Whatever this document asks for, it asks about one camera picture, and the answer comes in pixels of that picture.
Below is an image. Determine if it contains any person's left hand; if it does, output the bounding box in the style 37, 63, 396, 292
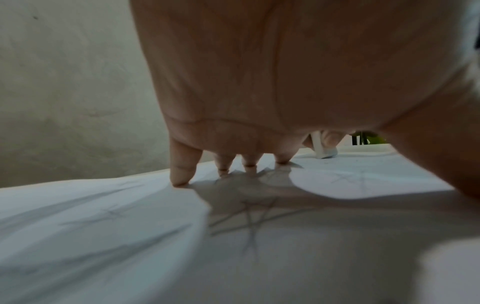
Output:
128, 0, 480, 203

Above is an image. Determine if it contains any person's right hand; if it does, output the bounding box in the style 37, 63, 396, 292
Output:
301, 130, 348, 150

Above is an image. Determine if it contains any small white plastic piece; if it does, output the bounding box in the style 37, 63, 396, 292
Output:
310, 132, 339, 159

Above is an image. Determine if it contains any green plant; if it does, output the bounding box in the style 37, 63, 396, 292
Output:
351, 130, 388, 146

